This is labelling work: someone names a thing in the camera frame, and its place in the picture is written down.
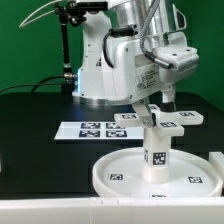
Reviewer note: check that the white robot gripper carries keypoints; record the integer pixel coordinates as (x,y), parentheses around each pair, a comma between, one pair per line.
(134,77)

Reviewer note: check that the white cross-shaped table base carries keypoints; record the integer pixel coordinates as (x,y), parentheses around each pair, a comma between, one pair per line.
(163,123)

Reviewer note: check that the white round table top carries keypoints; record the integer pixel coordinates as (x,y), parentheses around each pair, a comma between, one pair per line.
(125,173)

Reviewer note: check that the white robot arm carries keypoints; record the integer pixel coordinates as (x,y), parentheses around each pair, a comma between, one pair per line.
(153,22)

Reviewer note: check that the white marker sheet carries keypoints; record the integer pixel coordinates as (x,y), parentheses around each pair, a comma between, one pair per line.
(97,131)

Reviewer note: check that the white block at right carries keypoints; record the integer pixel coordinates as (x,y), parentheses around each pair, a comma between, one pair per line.
(216,159)

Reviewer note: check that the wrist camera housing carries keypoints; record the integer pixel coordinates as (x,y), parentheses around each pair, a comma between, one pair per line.
(183,58)

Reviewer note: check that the white front rail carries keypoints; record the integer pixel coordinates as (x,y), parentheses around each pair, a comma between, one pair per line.
(113,211)

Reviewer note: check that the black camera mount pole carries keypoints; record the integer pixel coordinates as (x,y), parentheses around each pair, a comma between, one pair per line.
(73,15)

